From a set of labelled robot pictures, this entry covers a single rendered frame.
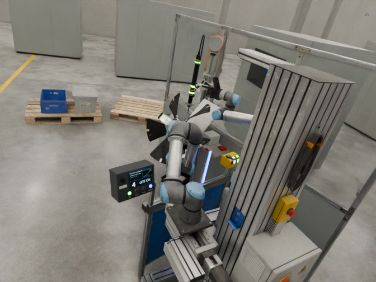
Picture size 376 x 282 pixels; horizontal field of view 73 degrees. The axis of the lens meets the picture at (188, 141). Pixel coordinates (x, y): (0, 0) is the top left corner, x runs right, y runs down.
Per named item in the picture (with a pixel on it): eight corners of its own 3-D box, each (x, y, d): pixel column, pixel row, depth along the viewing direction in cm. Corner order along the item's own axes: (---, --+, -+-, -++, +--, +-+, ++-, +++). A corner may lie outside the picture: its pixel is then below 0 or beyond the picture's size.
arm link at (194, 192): (203, 211, 149) (207, 194, 143) (180, 209, 148) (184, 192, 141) (201, 198, 160) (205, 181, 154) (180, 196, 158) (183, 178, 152)
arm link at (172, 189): (185, 203, 142) (191, 118, 165) (158, 200, 140) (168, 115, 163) (182, 206, 153) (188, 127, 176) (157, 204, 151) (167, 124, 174)
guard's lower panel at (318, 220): (159, 150, 406) (166, 97, 363) (306, 284, 243) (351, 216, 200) (157, 151, 404) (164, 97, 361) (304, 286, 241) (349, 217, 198)
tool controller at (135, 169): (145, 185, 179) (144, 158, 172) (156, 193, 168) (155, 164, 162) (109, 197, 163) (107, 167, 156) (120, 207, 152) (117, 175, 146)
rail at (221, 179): (226, 178, 245) (228, 172, 242) (229, 181, 243) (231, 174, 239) (145, 211, 190) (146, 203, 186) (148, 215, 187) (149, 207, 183)
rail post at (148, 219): (141, 272, 229) (150, 209, 192) (143, 276, 227) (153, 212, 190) (137, 275, 227) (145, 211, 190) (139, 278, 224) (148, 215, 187)
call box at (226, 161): (230, 160, 240) (233, 150, 235) (238, 165, 233) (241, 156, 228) (219, 164, 230) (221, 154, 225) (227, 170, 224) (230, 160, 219)
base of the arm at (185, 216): (206, 221, 157) (209, 209, 152) (184, 227, 149) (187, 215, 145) (193, 204, 168) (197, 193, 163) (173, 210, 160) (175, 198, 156)
